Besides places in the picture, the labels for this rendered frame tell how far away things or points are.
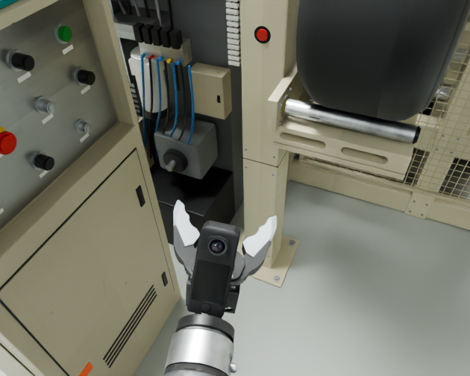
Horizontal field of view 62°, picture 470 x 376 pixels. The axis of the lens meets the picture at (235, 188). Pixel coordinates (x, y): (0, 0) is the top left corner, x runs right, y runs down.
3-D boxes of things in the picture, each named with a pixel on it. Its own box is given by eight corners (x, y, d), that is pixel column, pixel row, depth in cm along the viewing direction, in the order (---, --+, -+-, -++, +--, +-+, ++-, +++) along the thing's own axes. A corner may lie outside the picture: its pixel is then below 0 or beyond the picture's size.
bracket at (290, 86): (265, 130, 107) (267, 99, 100) (308, 63, 133) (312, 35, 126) (277, 133, 106) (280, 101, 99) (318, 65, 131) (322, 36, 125)
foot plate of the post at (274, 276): (224, 267, 177) (224, 264, 175) (247, 224, 194) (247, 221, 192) (280, 288, 168) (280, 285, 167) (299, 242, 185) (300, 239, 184)
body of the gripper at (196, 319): (191, 269, 59) (173, 349, 51) (192, 236, 53) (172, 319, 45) (241, 277, 59) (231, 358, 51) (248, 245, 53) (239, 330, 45)
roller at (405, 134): (280, 116, 107) (280, 102, 104) (285, 108, 110) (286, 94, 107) (414, 148, 96) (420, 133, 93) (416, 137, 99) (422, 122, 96)
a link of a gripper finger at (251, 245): (268, 234, 64) (230, 268, 58) (275, 210, 59) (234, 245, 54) (283, 245, 62) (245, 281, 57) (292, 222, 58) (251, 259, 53)
